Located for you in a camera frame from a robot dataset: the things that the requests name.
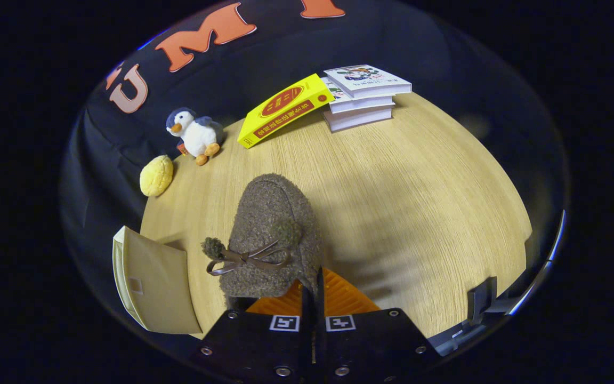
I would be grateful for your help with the illustrated cover white book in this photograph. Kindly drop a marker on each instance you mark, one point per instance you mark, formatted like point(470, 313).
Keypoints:
point(368, 79)

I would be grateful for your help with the yellow book red label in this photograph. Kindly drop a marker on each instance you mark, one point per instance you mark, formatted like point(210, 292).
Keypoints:
point(285, 109)

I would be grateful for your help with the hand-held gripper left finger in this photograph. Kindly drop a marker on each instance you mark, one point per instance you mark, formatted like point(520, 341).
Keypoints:
point(264, 346)

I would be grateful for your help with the cream fabric storage box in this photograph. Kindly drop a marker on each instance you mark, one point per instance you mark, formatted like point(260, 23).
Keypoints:
point(158, 288)

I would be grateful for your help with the penguin plush toy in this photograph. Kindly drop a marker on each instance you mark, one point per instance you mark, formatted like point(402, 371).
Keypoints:
point(198, 136)

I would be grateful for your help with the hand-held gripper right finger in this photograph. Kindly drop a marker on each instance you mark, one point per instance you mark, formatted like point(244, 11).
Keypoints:
point(371, 346)

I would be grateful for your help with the yellow bun plush toy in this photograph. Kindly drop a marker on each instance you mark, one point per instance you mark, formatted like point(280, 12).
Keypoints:
point(156, 176)

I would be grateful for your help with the brown fuzzy shoe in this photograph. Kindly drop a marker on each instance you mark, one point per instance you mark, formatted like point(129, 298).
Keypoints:
point(275, 218)

